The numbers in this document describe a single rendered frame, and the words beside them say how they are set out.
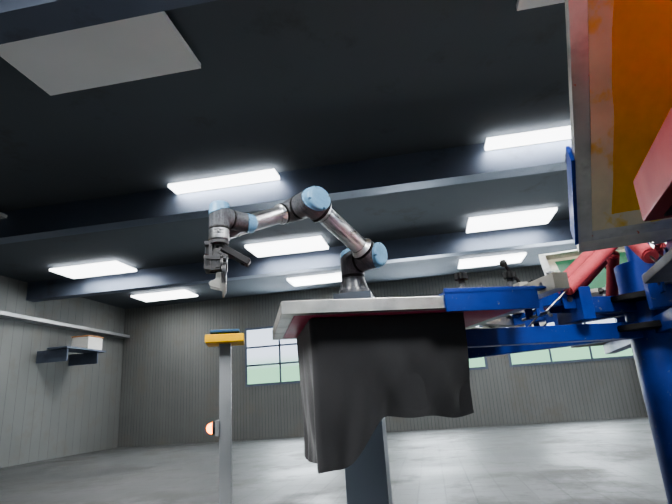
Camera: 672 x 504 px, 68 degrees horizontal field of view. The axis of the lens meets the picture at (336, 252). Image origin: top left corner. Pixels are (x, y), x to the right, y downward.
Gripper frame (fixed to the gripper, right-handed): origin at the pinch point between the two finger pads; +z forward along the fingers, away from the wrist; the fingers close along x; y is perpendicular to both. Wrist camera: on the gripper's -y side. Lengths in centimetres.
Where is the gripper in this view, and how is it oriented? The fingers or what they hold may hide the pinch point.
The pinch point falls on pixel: (224, 294)
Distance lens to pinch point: 183.3
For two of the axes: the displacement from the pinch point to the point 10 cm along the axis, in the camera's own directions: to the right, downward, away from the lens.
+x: 1.6, -2.9, -9.4
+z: 0.6, 9.6, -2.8
